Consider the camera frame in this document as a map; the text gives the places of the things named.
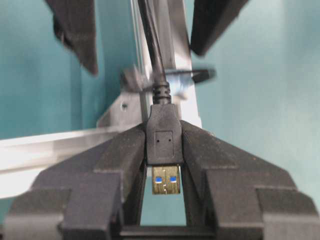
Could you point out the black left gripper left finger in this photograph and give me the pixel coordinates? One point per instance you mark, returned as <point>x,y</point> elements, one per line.
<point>85,196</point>

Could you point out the aluminium extrusion frame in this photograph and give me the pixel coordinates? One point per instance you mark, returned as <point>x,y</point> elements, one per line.
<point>49,103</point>

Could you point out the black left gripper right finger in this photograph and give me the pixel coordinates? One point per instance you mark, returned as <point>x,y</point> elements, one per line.
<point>239,195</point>

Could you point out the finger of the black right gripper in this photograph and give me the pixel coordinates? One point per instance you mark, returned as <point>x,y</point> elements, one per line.
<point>210,19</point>
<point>74,25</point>

